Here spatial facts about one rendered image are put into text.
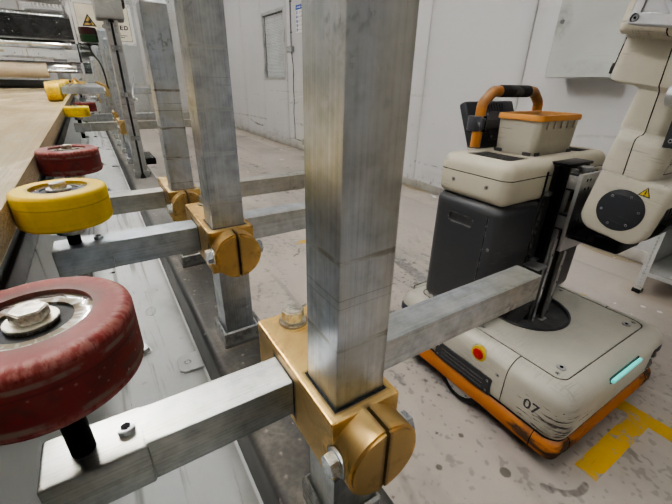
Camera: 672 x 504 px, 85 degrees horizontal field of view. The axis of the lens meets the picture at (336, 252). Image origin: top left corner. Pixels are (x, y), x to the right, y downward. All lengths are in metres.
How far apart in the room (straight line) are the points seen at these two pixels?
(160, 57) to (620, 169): 1.02
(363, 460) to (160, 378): 0.42
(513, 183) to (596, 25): 1.80
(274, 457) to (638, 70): 1.10
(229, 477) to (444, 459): 0.89
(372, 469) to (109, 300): 0.17
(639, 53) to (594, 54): 1.61
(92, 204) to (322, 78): 0.30
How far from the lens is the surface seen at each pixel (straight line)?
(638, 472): 1.51
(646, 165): 1.13
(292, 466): 0.37
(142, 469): 0.26
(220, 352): 0.49
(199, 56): 0.39
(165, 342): 0.66
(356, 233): 0.17
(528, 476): 1.33
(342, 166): 0.16
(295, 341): 0.28
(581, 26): 2.85
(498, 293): 0.39
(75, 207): 0.41
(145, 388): 0.59
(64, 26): 4.47
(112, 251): 0.45
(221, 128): 0.40
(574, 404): 1.20
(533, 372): 1.21
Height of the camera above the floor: 1.00
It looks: 25 degrees down
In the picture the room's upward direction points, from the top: 1 degrees clockwise
